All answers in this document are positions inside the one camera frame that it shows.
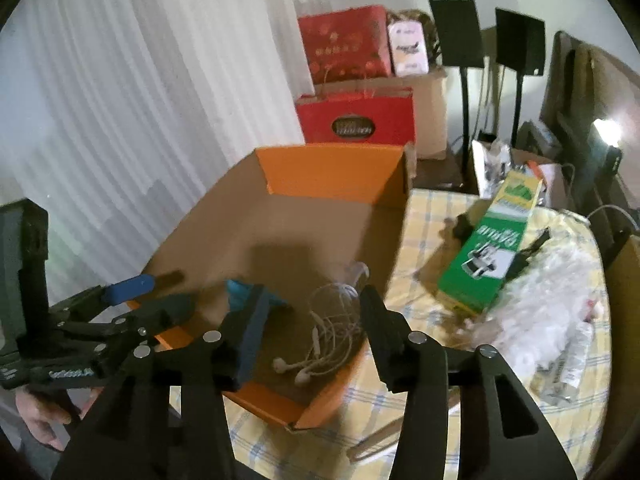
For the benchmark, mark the brown board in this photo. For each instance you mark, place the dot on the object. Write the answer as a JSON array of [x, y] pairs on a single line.
[[625, 335]]

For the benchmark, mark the red gift bag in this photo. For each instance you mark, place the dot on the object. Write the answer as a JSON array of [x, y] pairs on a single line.
[[355, 115]]

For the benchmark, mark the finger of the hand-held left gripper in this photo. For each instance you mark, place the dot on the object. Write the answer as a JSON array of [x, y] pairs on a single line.
[[165, 312], [131, 287]]

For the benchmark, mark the green yellow carton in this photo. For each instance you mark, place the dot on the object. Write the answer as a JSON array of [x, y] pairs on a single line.
[[480, 260]]

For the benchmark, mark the orange cardboard box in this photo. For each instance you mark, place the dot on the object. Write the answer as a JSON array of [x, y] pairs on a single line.
[[325, 175]]

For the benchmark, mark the large brown cardboard box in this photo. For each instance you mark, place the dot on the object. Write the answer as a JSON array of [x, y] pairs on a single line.
[[430, 110]]

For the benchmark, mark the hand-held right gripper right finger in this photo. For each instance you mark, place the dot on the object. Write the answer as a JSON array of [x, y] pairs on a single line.
[[382, 340]]

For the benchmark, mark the brown flat strip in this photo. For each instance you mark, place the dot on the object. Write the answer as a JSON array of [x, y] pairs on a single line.
[[372, 442]]

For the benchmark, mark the brown wooden headboard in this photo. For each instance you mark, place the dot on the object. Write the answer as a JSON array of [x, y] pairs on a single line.
[[600, 85]]

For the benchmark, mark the yellow checkered bed sheet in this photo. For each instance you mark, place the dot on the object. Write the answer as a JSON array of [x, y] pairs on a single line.
[[425, 220]]

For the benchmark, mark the small open cardboard box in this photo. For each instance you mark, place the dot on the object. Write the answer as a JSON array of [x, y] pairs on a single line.
[[552, 180]]

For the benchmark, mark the person's left hand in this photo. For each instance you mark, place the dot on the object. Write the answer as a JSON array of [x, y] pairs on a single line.
[[37, 412]]

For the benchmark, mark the white fluffy duster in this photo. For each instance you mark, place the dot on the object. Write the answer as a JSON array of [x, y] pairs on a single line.
[[540, 305]]

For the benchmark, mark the black star knob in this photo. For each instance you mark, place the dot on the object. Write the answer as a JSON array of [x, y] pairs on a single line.
[[462, 227]]

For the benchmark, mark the red gift box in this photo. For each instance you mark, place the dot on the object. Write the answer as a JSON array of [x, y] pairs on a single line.
[[345, 45]]

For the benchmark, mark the silver white tube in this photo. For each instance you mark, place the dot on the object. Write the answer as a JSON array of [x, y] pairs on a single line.
[[575, 355]]

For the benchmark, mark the teal blue item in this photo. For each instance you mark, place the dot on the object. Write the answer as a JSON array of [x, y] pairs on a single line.
[[240, 292]]

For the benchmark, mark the silver foil bag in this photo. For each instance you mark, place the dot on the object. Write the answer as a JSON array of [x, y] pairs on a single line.
[[492, 170]]

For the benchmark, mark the pink package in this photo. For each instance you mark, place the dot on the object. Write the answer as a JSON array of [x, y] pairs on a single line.
[[410, 50]]

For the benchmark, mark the dark small box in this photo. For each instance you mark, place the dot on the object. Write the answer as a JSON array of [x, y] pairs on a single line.
[[537, 137]]

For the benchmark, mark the black speaker on stand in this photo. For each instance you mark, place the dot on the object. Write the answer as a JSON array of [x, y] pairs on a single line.
[[520, 42], [457, 32]]

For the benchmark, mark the small lit lamp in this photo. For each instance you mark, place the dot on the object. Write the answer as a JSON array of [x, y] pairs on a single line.
[[609, 132]]

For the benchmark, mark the clear plastic hook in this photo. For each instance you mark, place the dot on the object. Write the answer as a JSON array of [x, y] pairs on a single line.
[[357, 272]]

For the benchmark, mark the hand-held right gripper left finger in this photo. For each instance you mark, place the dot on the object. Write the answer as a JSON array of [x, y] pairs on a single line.
[[252, 340]]

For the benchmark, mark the white pleated curtain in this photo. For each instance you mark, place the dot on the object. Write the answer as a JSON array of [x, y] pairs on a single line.
[[150, 110]]

